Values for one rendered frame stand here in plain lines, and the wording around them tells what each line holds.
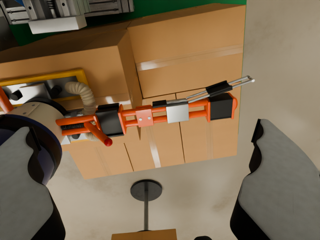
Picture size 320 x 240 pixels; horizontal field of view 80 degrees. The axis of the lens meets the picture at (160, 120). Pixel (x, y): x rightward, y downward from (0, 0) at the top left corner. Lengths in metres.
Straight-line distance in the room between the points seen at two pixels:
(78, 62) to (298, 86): 1.94
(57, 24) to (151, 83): 0.63
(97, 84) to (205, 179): 2.07
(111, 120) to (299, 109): 2.04
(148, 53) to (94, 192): 2.02
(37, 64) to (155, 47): 0.57
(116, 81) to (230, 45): 0.68
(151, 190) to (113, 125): 1.98
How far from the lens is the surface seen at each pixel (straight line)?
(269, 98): 2.12
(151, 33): 1.08
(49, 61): 0.76
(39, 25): 0.69
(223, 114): 0.64
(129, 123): 0.63
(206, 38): 1.12
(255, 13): 1.80
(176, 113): 0.61
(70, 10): 0.67
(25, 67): 0.81
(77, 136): 0.81
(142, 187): 2.52
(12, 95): 0.82
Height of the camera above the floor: 1.61
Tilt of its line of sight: 58 degrees down
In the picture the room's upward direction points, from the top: 174 degrees clockwise
